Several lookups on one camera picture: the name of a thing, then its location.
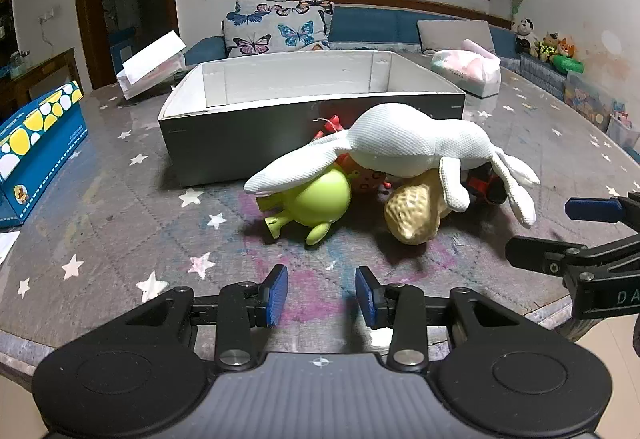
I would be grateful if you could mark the white paper sheet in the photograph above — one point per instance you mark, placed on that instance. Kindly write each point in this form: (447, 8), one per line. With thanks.
(7, 246)

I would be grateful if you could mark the red and black toy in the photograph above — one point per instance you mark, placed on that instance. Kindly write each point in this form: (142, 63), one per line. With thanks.
(482, 189)

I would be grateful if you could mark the blue yellow-spotted tissue box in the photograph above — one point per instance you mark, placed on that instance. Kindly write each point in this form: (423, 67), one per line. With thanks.
(45, 154)

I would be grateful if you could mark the grey cardboard box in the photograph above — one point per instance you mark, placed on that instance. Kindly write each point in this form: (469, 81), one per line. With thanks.
(225, 139)

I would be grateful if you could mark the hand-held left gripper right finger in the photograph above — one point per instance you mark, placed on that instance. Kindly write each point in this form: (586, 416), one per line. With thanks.
(366, 296)

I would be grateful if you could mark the white wall socket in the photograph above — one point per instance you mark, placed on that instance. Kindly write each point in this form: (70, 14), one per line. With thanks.
(46, 15)

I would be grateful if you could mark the green plush toy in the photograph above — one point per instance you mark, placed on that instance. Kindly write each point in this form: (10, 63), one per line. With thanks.
(567, 64)

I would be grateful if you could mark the grey pillow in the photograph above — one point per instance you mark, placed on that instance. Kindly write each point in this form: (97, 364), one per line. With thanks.
(450, 36)

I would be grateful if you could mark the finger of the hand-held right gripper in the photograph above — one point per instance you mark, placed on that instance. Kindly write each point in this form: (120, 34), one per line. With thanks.
(532, 251)
(590, 209)

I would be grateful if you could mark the small brown figure toy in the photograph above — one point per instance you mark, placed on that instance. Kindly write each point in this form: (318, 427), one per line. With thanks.
(370, 176)

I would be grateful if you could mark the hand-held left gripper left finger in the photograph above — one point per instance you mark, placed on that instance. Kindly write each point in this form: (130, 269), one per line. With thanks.
(276, 294)

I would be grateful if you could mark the orange fox plush toy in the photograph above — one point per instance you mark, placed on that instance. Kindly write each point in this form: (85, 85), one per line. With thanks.
(565, 48)

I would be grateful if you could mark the grey star-print tablecloth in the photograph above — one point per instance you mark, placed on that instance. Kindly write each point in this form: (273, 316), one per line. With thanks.
(125, 219)

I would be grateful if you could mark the green round monster toy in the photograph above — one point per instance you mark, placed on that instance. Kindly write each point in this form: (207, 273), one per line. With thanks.
(320, 196)

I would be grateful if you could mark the butterfly print pillow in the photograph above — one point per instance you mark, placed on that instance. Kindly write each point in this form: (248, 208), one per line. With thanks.
(270, 29)

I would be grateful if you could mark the clear printed storage box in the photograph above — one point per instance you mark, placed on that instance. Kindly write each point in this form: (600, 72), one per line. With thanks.
(590, 99)

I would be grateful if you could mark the small clear storage box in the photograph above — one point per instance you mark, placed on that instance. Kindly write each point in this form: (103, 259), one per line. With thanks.
(625, 131)

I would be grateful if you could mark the blue checked storage box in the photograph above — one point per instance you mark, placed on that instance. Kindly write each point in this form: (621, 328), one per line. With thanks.
(542, 74)

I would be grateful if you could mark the wooden desk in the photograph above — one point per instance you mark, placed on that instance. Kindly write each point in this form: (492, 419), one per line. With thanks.
(45, 69)

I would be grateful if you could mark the panda plush toy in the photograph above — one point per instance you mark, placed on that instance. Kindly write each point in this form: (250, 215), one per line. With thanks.
(524, 34)

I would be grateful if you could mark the yellow peanut toy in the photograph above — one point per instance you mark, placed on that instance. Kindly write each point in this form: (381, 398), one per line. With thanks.
(412, 214)

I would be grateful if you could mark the blue sofa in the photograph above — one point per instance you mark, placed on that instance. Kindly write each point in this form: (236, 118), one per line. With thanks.
(365, 26)

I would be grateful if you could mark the white plush toy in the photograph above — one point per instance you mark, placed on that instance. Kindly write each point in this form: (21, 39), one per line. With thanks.
(400, 139)

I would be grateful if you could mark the pink and white wipes pack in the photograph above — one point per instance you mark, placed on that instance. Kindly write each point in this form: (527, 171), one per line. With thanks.
(465, 69)

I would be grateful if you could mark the clear tissue pack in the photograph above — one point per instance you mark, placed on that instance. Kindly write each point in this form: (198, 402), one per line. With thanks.
(150, 59)

